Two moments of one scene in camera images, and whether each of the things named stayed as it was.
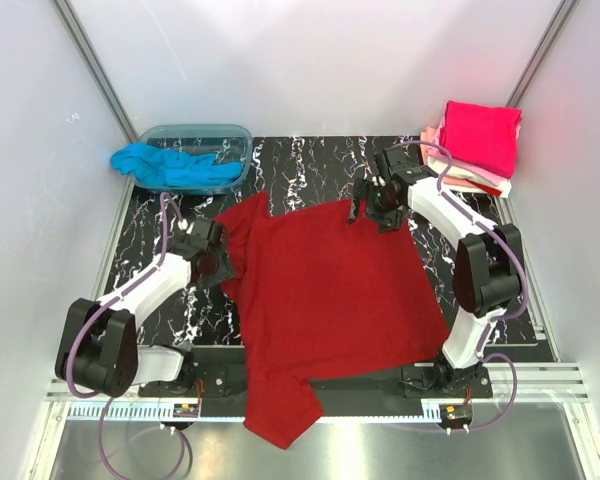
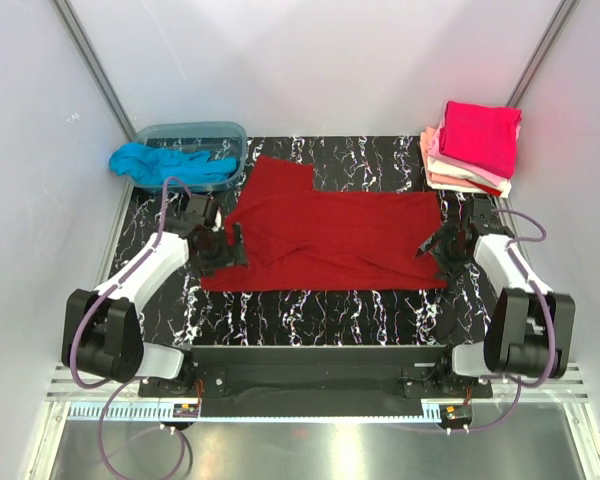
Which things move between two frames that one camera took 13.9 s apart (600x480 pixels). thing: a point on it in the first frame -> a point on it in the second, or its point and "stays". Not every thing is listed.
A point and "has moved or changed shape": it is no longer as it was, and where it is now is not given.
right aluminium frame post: (564, 12) stays
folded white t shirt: (439, 166) stays
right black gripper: (366, 189) -> (451, 269)
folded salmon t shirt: (449, 180) stays
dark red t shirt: (321, 294) has moved or changed shape
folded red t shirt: (484, 187) stays
